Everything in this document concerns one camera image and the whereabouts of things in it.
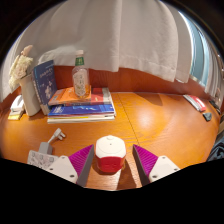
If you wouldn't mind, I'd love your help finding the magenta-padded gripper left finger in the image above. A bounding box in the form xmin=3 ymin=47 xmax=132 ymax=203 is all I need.
xmin=46 ymin=144 xmax=95 ymax=188

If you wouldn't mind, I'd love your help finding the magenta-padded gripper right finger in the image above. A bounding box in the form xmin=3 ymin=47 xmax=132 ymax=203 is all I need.
xmin=132 ymin=144 xmax=181 ymax=187

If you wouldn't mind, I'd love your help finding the red and white charger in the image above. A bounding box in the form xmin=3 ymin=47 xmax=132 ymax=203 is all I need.
xmin=94 ymin=134 xmax=127 ymax=174

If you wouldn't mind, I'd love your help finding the grey power strip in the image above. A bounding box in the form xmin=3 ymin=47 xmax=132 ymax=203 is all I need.
xmin=26 ymin=149 xmax=59 ymax=171

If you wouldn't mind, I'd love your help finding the dark bag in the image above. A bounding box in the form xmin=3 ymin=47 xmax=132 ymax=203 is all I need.
xmin=206 ymin=129 xmax=224 ymax=163

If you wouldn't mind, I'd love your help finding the blue flat book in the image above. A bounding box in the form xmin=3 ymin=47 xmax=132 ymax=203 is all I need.
xmin=46 ymin=103 xmax=117 ymax=125

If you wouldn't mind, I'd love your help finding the grey standing book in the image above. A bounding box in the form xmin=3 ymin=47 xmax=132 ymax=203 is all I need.
xmin=39 ymin=102 xmax=52 ymax=116

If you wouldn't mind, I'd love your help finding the small dark object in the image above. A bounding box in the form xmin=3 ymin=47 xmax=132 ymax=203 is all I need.
xmin=202 ymin=112 xmax=213 ymax=122

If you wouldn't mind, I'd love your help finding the red booklet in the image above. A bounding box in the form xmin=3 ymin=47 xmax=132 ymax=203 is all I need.
xmin=182 ymin=94 xmax=207 ymax=113

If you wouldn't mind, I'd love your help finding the orange flat book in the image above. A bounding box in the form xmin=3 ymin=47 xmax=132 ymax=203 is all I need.
xmin=48 ymin=86 xmax=93 ymax=107

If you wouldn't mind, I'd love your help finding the yellow flat book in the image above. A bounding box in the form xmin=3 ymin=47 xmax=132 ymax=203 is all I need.
xmin=7 ymin=109 xmax=25 ymax=121

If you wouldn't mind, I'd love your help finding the white ceramic vase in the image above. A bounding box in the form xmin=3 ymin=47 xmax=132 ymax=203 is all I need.
xmin=18 ymin=73 xmax=42 ymax=117

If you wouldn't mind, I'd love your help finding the red flat book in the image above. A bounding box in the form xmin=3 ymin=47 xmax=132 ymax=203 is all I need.
xmin=89 ymin=87 xmax=114 ymax=106

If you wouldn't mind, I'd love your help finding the blue standing book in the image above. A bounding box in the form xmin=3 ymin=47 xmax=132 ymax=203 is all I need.
xmin=32 ymin=59 xmax=58 ymax=106

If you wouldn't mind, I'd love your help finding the clear bottle green cap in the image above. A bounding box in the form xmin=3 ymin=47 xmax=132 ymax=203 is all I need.
xmin=71 ymin=49 xmax=91 ymax=99

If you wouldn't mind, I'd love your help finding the glass window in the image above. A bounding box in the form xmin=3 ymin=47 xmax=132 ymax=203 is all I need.
xmin=181 ymin=13 xmax=219 ymax=88

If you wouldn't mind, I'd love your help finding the white curtain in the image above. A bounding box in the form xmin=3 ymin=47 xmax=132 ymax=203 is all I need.
xmin=0 ymin=0 xmax=224 ymax=103

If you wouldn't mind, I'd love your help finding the grey plug cable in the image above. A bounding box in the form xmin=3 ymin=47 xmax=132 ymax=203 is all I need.
xmin=38 ymin=127 xmax=67 ymax=155

